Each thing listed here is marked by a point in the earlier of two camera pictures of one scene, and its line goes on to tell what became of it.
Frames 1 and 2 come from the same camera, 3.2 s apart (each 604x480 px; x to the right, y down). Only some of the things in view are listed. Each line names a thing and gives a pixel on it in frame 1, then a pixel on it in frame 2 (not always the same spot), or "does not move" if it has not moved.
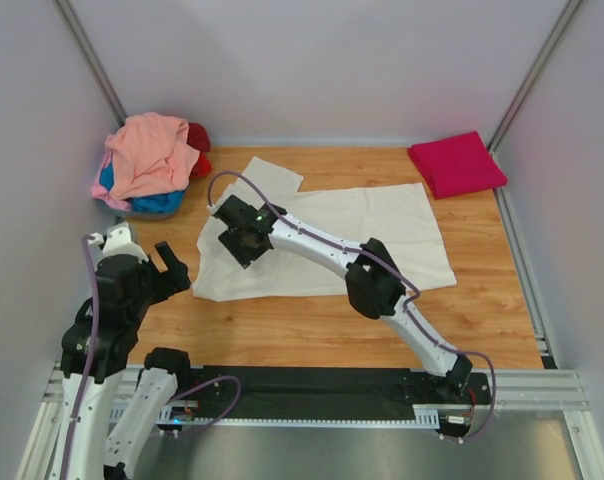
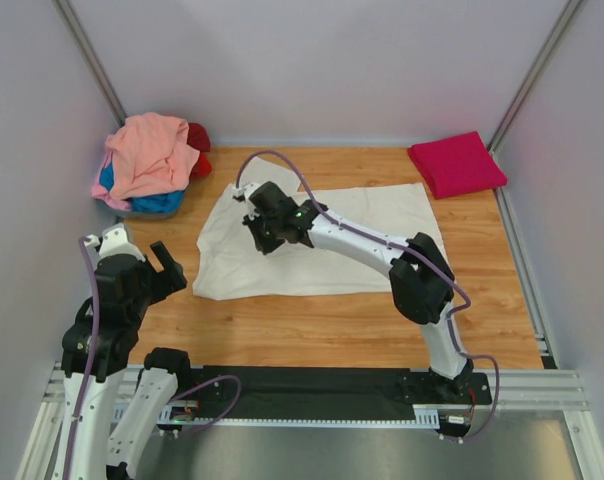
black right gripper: [229, 239] -> [263, 244]
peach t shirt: [150, 154] does not move
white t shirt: [399, 217] does not move
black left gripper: [169, 282] does not move
